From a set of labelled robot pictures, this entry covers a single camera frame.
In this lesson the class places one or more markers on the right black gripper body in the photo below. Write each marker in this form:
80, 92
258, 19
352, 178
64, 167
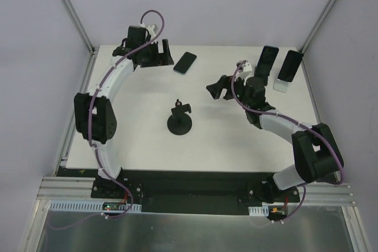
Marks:
225, 88

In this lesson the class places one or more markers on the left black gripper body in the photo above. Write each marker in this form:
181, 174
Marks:
159, 58

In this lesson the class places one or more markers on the blue-edged black phone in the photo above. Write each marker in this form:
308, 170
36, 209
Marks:
266, 61
184, 63

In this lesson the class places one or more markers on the silver phone stand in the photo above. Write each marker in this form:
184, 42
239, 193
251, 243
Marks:
281, 86

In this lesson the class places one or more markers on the black round-base phone stand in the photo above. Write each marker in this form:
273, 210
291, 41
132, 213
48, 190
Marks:
180, 123

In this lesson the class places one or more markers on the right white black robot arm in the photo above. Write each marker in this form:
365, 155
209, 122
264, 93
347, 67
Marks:
316, 154

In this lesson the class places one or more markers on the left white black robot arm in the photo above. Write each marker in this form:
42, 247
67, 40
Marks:
94, 116

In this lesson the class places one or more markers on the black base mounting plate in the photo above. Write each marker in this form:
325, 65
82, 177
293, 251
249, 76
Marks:
214, 193

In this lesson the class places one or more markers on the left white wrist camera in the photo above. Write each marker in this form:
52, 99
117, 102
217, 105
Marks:
152, 29

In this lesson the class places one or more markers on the left aluminium frame post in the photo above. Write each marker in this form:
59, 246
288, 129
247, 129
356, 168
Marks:
78, 26

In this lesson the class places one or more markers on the aluminium frame post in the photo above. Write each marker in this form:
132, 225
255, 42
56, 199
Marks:
78, 26
319, 23

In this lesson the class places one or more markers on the right white cable duct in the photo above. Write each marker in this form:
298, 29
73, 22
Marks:
267, 210

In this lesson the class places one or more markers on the white cable duct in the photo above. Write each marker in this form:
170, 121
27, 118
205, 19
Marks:
267, 210
94, 206

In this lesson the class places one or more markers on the aluminium front rail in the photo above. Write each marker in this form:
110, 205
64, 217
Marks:
327, 195

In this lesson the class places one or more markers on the right aluminium frame post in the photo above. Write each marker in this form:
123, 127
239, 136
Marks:
319, 23

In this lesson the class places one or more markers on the left white cable duct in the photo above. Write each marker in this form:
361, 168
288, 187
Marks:
94, 206

